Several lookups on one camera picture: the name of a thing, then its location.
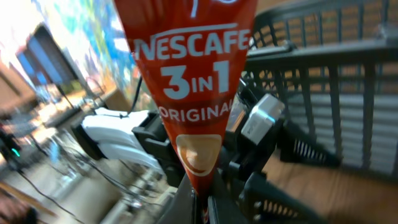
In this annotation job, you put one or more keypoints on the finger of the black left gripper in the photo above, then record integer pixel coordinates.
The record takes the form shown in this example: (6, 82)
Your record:
(262, 202)
(296, 146)

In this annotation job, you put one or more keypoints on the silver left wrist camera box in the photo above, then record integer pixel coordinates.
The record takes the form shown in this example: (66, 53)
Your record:
(262, 117)

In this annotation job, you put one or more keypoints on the grey plastic shopping basket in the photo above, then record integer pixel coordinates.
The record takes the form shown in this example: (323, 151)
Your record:
(333, 64)

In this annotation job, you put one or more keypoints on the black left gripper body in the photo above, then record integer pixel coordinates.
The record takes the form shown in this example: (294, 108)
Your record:
(239, 156)

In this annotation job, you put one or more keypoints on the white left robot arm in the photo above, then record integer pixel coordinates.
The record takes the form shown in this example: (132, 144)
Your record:
(140, 137)

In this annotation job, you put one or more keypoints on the red Nescafe coffee stick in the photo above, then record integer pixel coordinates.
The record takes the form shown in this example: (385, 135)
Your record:
(191, 54)

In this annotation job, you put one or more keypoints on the dark monitor screen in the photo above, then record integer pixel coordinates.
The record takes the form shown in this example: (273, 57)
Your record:
(43, 60)

